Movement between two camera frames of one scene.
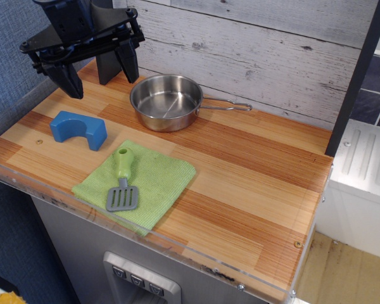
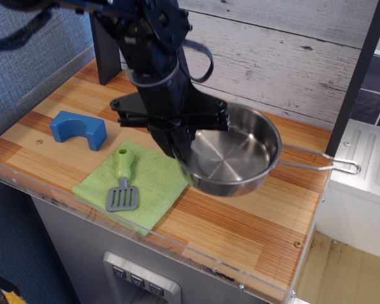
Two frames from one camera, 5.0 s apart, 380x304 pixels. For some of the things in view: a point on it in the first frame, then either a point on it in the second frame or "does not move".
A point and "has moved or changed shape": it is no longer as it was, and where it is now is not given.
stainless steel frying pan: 168,102 has moved or changed shape
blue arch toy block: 66,124 does not move
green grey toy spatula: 124,197 does not move
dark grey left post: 102,18 does not move
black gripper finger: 126,53 -> 185,135
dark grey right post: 344,117 does not move
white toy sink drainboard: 363,159 does not move
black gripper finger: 64,75 -> 163,138
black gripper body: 80,28 -> 167,101
